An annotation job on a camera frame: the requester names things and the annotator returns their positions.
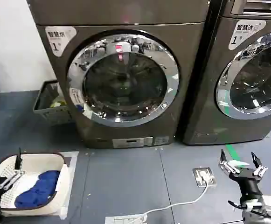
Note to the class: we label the round glass door with sticker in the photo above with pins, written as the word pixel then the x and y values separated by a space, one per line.
pixel 126 93

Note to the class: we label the white laundry basket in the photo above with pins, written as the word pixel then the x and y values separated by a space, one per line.
pixel 63 177

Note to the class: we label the grey plastic basket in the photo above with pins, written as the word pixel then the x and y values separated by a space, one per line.
pixel 47 109

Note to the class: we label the blue garment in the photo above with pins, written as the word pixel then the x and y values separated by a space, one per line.
pixel 37 189

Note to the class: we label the grey dryer with plain top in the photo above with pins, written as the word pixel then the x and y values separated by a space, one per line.
pixel 186 98

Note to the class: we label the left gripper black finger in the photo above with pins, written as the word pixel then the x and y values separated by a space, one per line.
pixel 18 161

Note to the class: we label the white floor mat sheet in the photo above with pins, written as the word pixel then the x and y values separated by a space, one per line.
pixel 72 158

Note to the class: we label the steel floor socket plate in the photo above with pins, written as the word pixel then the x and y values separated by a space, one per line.
pixel 199 179

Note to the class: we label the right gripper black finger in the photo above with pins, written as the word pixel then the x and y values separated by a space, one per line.
pixel 259 170
pixel 226 166

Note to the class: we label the white power strip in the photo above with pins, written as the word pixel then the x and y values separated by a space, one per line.
pixel 123 219

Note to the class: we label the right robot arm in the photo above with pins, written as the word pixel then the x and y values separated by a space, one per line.
pixel 259 212

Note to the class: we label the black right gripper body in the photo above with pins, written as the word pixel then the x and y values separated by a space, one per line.
pixel 248 183

